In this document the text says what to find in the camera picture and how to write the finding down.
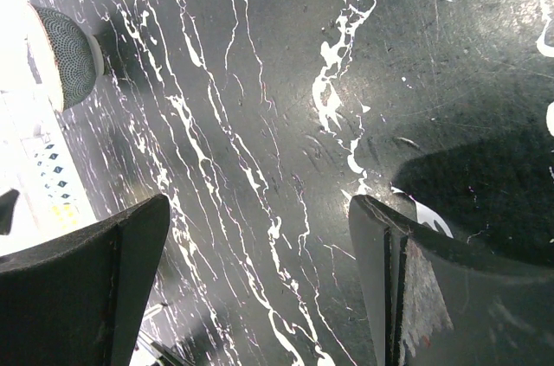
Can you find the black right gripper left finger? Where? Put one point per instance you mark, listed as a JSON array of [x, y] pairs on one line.
[[79, 299]]

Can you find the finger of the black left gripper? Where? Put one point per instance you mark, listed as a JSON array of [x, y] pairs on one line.
[[7, 207]]

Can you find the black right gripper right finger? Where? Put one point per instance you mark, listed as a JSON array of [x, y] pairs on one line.
[[434, 300]]

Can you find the grey bowl red rim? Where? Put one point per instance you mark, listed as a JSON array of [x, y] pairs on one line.
[[72, 59]]

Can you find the blue patterned bowl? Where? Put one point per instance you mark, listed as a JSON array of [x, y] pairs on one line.
[[56, 173]]

